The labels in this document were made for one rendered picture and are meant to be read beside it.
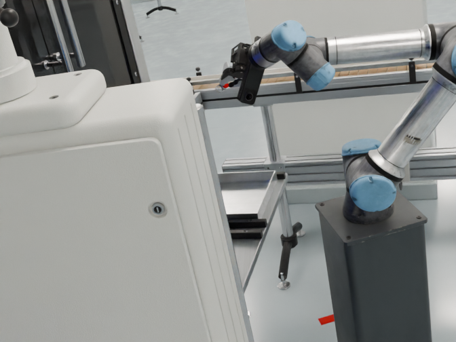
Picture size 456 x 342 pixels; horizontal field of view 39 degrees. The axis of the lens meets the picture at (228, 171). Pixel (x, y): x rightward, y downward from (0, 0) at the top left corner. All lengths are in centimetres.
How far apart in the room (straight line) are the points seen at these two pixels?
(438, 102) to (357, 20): 161
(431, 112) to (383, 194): 24
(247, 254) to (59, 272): 85
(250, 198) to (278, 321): 101
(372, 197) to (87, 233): 101
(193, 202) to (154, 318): 19
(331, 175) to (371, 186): 120
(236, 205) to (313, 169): 101
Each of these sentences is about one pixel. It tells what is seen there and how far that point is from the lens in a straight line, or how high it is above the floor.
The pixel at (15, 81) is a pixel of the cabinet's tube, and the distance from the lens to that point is 92.
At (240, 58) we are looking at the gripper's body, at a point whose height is 133.
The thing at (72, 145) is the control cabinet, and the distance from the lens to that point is 87.
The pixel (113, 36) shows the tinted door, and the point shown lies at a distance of 196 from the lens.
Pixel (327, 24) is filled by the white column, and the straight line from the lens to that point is 330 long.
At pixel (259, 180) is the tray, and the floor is 88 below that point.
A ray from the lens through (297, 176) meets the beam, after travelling 296.
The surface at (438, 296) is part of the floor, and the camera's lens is 296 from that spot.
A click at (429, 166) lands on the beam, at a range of 289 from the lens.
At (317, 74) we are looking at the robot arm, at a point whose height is 130.
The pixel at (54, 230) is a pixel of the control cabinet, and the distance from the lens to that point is 93.
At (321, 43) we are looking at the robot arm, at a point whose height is 133.
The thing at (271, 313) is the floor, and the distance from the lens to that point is 295.
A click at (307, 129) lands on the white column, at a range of 351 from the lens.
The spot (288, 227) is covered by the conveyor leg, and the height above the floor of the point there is 20.
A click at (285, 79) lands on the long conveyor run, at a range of 282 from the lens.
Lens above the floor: 182
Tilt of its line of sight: 25 degrees down
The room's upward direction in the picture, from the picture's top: 12 degrees counter-clockwise
